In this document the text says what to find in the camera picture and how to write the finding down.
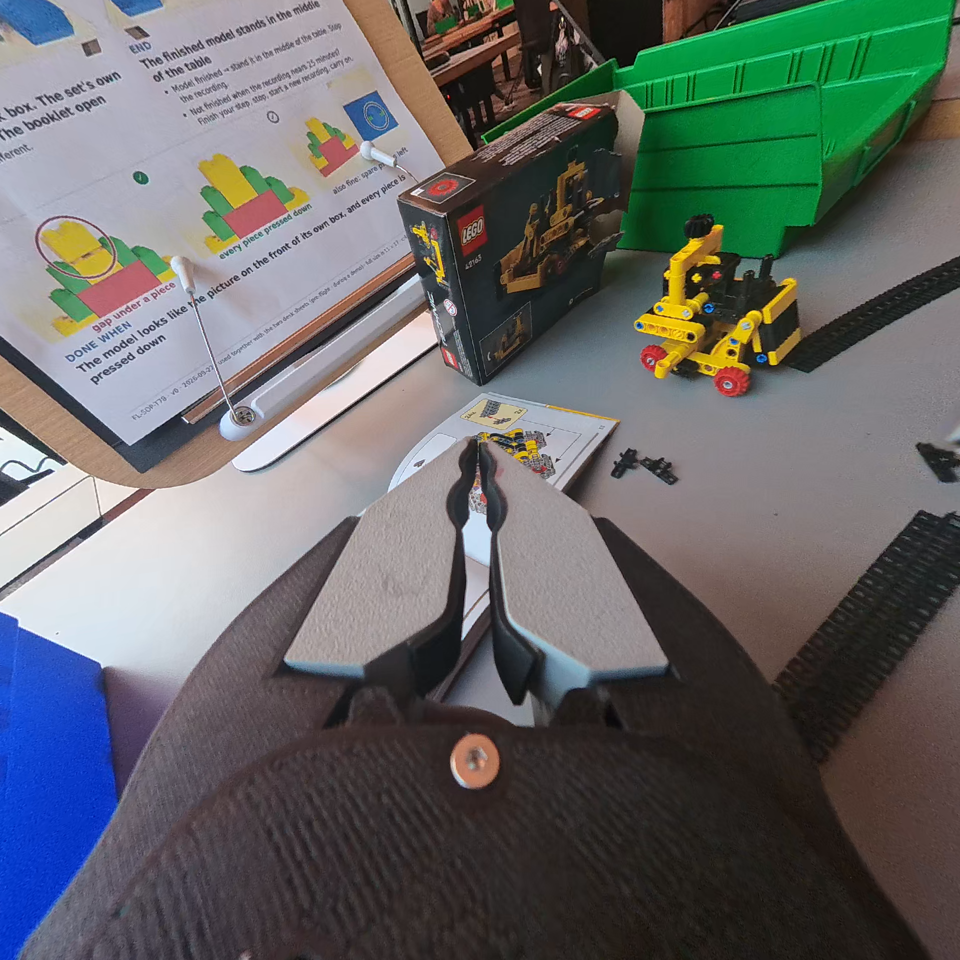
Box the blue plastic bin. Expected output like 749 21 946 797
0 611 121 924

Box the instruction sheet on stand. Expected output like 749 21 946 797
0 0 474 490

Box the yellow lego bulldozer model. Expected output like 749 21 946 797
633 213 801 397

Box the printed instruction sheet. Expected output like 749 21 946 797
0 0 449 447

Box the lego instruction booklet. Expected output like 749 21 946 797
386 391 621 699

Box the black lego track strip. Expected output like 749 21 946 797
786 255 960 374
772 510 960 762

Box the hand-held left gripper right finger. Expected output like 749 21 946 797
478 441 670 708

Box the dark cardboard lego box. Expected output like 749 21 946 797
396 101 627 387

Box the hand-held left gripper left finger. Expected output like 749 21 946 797
283 437 483 697

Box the green plastic bin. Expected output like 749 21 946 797
480 0 955 260

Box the background wooden table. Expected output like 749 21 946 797
421 22 526 90

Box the pile of track pieces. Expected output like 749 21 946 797
611 447 680 486

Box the single black track link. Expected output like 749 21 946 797
916 441 960 483

